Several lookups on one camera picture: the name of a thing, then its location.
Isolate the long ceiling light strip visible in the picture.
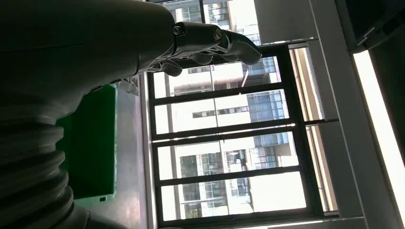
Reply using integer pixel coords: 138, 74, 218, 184
352, 50, 405, 223

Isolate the building outside window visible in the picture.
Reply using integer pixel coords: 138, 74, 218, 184
153, 0, 307, 220

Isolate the black window frame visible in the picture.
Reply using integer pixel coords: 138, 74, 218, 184
146, 43, 340, 228

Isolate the ribbed grey left arm sleeve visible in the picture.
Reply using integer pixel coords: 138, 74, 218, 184
0, 104, 127, 229

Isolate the dark overhead machine housing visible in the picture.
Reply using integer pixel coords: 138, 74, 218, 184
334, 0, 405, 54

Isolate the green plastic crate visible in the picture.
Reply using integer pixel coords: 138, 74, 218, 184
56, 83, 118, 204

